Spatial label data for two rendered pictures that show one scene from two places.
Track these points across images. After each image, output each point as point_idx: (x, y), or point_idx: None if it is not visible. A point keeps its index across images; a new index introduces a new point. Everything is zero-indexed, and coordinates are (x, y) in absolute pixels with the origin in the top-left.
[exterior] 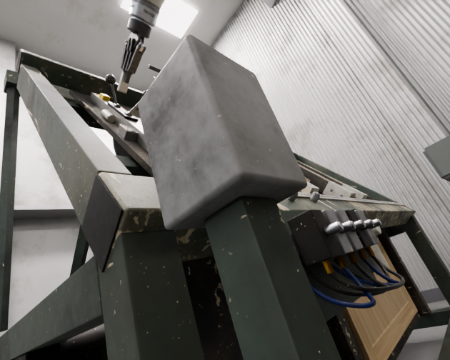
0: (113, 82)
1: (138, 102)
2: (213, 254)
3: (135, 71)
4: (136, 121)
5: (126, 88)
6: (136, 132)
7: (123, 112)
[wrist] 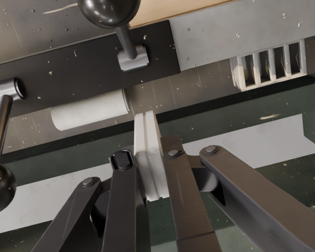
0: (6, 168)
1: (121, 35)
2: None
3: (226, 152)
4: (173, 27)
5: (157, 123)
6: (303, 45)
7: (118, 75)
